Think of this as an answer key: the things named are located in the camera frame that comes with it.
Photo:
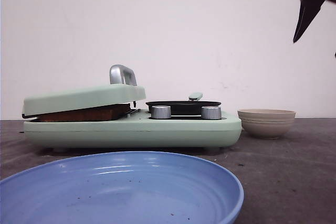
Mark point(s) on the beige ribbed bowl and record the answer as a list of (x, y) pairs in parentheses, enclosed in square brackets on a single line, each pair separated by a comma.
[(266, 123)]

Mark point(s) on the breakfast maker hinged lid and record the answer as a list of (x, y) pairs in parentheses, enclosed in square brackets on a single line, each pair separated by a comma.
[(122, 88)]

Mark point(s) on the white bread slice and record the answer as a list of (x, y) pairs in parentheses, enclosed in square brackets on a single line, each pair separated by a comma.
[(102, 113)]

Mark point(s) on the mint green breakfast maker base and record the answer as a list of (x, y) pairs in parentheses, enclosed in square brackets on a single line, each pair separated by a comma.
[(136, 130)]

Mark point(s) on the right silver control knob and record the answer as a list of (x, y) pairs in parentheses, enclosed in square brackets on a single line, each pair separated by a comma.
[(211, 113)]

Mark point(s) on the silver control knob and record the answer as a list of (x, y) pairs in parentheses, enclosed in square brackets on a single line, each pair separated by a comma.
[(211, 113), (161, 112)]

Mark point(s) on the black frying pan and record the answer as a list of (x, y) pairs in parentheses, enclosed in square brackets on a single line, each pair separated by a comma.
[(192, 106)]

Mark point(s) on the left silver control knob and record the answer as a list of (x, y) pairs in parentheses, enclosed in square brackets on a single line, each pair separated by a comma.
[(161, 112)]

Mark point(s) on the blue plate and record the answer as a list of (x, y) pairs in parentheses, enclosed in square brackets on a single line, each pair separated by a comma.
[(123, 187)]

